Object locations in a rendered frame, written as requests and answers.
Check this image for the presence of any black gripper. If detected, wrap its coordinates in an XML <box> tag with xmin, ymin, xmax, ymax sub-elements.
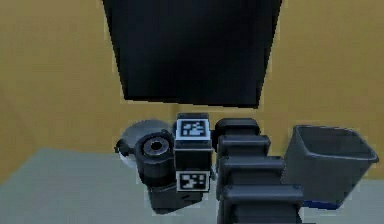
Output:
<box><xmin>134</xmin><ymin>129</ymin><xmax>203</xmax><ymax>215</ymax></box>

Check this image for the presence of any grey round stand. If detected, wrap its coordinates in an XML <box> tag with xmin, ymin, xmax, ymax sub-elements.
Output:
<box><xmin>114</xmin><ymin>119</ymin><xmax>174</xmax><ymax>168</ymax></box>

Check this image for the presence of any black television set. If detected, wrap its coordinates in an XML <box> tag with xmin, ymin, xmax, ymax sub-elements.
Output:
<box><xmin>101</xmin><ymin>0</ymin><xmax>284</xmax><ymax>110</ymax></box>

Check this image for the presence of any dark grey bin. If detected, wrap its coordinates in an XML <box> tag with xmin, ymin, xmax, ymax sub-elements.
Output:
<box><xmin>280</xmin><ymin>124</ymin><xmax>380</xmax><ymax>211</ymax></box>

